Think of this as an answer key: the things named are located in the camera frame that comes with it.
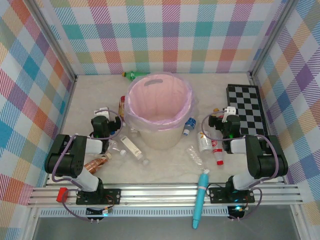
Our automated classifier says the small black controller board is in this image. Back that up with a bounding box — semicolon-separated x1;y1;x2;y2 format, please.
227;204;247;222
86;206;113;223

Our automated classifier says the red-capped bottle red white label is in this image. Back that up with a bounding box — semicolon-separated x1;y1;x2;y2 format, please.
211;129;225;167

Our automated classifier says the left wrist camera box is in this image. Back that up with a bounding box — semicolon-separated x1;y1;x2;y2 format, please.
94;107;111;118

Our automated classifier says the black grey chessboard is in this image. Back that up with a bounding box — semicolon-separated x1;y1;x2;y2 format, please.
226;83;270;137

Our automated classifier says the brown coffee bottle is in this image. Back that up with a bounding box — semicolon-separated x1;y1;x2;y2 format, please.
83;152;113;173

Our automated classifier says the clear bottle with red print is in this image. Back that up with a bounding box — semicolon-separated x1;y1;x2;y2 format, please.
106;139;127;157

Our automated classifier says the white slotted cable duct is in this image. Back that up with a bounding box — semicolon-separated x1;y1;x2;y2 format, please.
39;208;230;218

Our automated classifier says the purple cable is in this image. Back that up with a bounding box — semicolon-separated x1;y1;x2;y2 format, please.
201;111;279;223
51;107;125;223

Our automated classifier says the crushed clear plastic bottle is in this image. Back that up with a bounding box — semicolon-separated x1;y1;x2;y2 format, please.
185;145;210;176

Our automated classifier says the bin with plastic liner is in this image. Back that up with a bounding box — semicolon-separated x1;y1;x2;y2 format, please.
124;71;198;132

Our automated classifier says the aluminium frame post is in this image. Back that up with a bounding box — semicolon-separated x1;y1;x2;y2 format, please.
29;0;78;87
249;0;299;81

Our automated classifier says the clear bottle with blue label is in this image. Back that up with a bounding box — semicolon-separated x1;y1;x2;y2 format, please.
183;117;197;137

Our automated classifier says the green plastic soda bottle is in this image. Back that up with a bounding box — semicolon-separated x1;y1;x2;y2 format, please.
121;70;151;82

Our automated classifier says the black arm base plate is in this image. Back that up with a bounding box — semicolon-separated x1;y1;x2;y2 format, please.
208;186;256;205
75;188;122;206

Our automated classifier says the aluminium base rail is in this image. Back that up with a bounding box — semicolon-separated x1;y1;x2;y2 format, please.
26;182;304;208

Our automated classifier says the beige plastic waste bin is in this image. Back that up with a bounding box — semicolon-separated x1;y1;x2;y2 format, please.
126;72;195;151

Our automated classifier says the red block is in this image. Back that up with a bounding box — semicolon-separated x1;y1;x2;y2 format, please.
56;187;69;203

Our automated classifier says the clear bottle tall white label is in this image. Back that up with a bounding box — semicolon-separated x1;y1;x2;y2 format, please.
119;134;151;166

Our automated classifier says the bottle with white orange-logo label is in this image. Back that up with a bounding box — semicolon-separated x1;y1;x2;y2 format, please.
197;131;213;153

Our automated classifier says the pink bottle with orange cap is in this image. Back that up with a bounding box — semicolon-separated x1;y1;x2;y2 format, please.
212;107;227;120

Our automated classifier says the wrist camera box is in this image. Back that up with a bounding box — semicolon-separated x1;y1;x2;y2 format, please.
221;106;237;123
94;107;111;118

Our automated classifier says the teal pen-shaped tool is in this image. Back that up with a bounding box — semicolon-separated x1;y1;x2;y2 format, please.
192;172;210;230

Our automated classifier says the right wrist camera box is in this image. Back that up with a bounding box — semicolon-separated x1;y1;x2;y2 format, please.
221;106;237;123

